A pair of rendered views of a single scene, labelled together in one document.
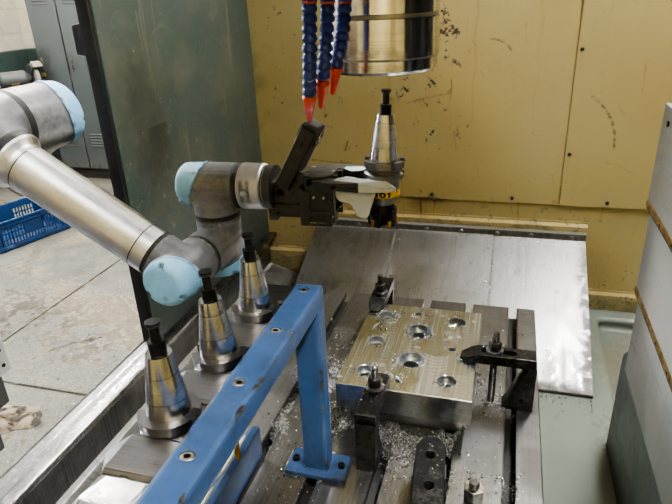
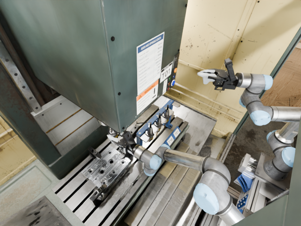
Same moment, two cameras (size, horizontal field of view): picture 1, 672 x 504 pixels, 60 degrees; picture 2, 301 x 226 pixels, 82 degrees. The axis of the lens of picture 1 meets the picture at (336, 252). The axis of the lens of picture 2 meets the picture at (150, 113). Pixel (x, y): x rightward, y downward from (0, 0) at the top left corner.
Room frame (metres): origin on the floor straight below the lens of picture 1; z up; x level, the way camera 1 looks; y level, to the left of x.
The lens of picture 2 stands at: (1.41, 0.32, 2.21)
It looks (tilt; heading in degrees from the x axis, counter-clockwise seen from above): 46 degrees down; 197
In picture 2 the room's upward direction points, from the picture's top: 3 degrees clockwise
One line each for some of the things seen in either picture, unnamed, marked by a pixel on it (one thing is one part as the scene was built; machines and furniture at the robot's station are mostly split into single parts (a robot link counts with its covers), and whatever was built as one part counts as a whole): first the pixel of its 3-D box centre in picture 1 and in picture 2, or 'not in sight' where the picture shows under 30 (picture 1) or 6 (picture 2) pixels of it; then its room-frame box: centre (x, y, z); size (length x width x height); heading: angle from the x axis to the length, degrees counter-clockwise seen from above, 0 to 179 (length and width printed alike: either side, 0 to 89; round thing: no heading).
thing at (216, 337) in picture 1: (214, 324); (159, 120); (0.59, 0.14, 1.26); 0.04 x 0.04 x 0.07
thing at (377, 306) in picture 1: (381, 304); (99, 193); (1.12, -0.09, 0.97); 0.13 x 0.03 x 0.15; 163
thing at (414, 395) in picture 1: (415, 356); (107, 167); (0.93, -0.14, 0.97); 0.29 x 0.23 x 0.05; 163
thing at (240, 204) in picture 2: not in sight; (241, 202); (0.78, 0.90, 0.81); 0.09 x 0.01 x 0.18; 163
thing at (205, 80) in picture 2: not in sight; (205, 79); (0.62, 0.37, 1.71); 0.09 x 0.03 x 0.06; 103
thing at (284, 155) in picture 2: not in sight; (287, 158); (0.55, 1.04, 1.20); 0.13 x 0.12 x 0.14; 16
